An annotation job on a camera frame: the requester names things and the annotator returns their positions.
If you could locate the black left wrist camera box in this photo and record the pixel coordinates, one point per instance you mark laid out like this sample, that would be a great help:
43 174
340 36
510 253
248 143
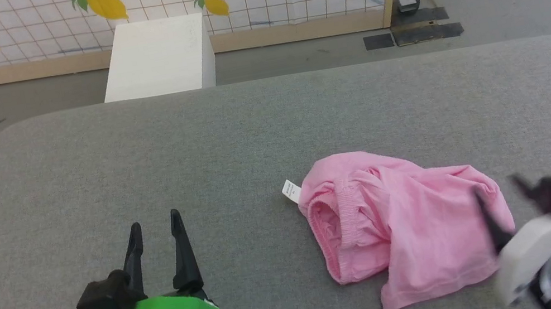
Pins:
105 297

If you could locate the large black floor mat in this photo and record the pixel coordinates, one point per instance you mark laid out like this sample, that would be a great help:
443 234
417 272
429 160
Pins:
426 26

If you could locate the white rectangular box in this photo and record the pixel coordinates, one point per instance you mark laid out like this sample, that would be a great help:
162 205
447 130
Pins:
162 55

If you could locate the small black floor mat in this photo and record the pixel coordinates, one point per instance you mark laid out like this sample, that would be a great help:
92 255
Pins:
378 41

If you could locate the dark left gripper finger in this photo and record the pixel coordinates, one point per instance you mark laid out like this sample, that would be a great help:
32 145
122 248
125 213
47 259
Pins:
135 258
183 255

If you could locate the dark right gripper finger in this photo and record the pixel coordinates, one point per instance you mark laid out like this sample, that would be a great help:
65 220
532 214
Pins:
525 187
492 224

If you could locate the pink garment with white tag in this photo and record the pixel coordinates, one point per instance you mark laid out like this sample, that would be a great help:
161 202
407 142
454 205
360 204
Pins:
412 221

